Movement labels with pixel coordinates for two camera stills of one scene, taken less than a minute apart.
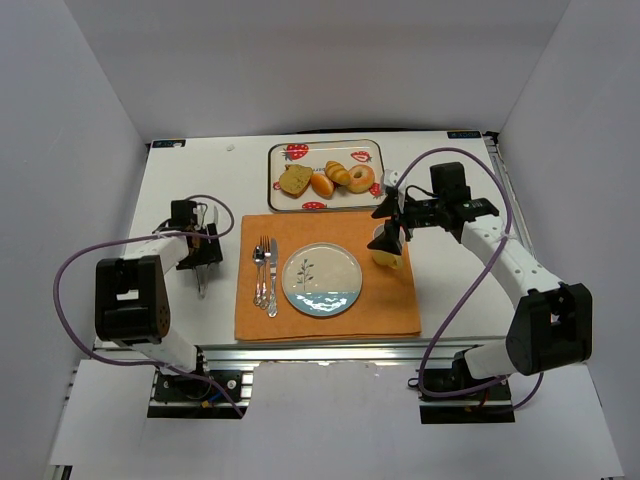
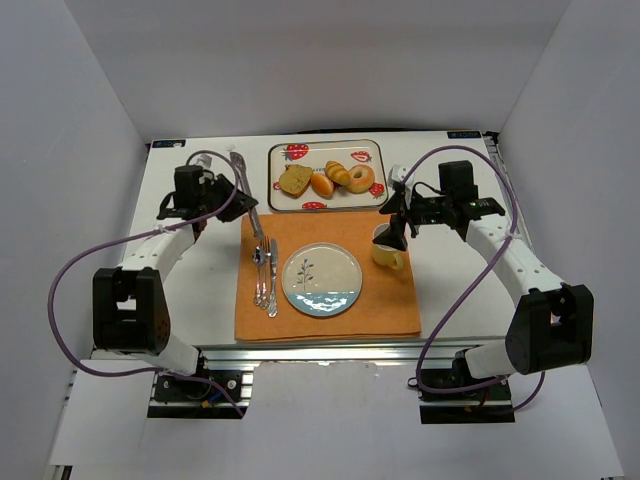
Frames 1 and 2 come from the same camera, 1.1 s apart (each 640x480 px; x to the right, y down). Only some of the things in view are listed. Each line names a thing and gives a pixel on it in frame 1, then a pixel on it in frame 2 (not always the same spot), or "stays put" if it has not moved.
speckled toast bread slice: [295, 180] stays put
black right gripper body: [400, 218] stays put
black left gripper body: [206, 255] -> [223, 195]
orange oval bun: [322, 186] stays put
